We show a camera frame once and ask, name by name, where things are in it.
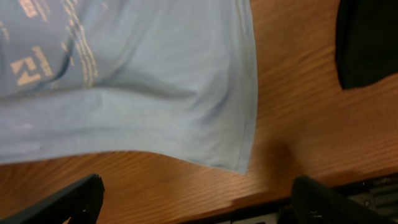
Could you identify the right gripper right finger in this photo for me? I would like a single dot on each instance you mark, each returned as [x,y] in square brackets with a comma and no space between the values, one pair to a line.
[313,202]

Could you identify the light blue printed t-shirt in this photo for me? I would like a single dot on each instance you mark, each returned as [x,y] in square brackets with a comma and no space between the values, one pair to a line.
[177,78]

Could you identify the black garment with white logo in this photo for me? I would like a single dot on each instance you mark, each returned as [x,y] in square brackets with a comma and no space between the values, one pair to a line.
[366,42]

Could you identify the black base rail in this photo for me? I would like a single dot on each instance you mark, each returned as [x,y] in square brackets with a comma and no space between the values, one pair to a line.
[378,194]

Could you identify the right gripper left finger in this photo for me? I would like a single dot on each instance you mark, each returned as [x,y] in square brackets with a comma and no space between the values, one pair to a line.
[79,203]

